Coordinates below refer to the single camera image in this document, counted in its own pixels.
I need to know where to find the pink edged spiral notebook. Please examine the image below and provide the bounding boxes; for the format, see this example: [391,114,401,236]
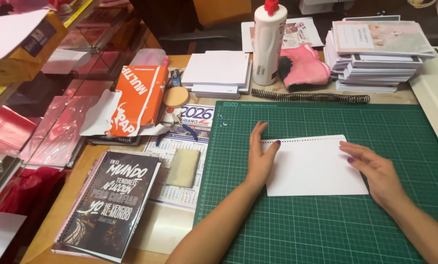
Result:
[51,152,107,259]

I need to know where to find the pink transparent plastic sheets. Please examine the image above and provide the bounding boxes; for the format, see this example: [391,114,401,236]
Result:
[19,95,99,170]

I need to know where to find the black cover spiral notebook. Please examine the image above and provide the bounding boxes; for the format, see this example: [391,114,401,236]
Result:
[56,150,162,264]

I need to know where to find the printed wall calendar sheet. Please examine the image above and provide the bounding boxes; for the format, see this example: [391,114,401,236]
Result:
[143,104,216,212]

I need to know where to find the clear plastic bag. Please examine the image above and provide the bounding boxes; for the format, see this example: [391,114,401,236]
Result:
[129,48,169,68]

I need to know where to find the large white paper sheet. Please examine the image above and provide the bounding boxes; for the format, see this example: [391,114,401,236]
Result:
[0,8,51,65]

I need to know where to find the black spiral binding coil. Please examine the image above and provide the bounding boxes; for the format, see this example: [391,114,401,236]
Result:
[251,88,371,105]

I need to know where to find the beige rectangular sponge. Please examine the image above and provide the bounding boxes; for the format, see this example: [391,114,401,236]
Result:
[165,148,201,189]

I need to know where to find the stack of covered notebook blocks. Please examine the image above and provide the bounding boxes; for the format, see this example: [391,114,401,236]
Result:
[323,15,437,94]

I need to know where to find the white punched paper stack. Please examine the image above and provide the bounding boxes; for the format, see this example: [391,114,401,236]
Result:
[261,134,369,197]

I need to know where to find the clear plastic cover sheet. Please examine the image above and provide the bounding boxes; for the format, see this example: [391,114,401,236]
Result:
[130,200,196,256]

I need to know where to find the green cutting mat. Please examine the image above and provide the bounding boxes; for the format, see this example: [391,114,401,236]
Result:
[193,101,438,264]

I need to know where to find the pink and black cloth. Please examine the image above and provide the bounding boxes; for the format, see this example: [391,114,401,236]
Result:
[277,43,332,92]

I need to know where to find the small white paper sheet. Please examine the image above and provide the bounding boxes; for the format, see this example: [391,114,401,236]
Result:
[41,48,90,75]

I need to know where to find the person's right hand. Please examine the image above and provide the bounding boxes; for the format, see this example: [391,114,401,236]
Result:
[338,140,410,214]

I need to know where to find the white glue bottle red cap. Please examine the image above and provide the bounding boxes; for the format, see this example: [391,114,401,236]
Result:
[253,0,288,87]

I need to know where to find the blue handled pliers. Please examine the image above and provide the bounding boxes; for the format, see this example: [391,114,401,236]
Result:
[155,113,199,147]

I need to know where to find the white binding machine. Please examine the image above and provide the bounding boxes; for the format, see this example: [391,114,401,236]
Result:
[408,46,438,157]

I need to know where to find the person's left hand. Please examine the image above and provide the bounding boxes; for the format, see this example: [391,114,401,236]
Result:
[246,121,281,186]

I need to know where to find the glass display counter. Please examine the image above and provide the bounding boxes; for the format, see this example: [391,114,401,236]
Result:
[0,0,161,220]

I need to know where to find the stack of white paper pads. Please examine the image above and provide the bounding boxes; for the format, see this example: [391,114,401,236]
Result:
[181,50,253,99]

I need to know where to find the printed paper sheets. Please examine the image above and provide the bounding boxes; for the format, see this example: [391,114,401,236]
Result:
[240,17,325,53]

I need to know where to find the black chair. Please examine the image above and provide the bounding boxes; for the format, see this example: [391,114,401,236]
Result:
[130,0,253,56]

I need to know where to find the small blue tube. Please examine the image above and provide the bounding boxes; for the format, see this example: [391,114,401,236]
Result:
[170,69,183,88]

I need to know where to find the round beige sponge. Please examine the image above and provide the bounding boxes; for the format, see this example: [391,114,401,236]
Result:
[162,86,190,109]

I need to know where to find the yellow cardboard box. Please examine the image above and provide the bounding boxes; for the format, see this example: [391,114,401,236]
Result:
[0,10,69,88]

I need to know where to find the dark spiral notebook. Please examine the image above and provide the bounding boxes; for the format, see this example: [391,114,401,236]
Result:
[86,134,143,147]

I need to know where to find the orange and white paper wrapper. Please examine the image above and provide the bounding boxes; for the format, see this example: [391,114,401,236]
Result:
[79,65,169,138]

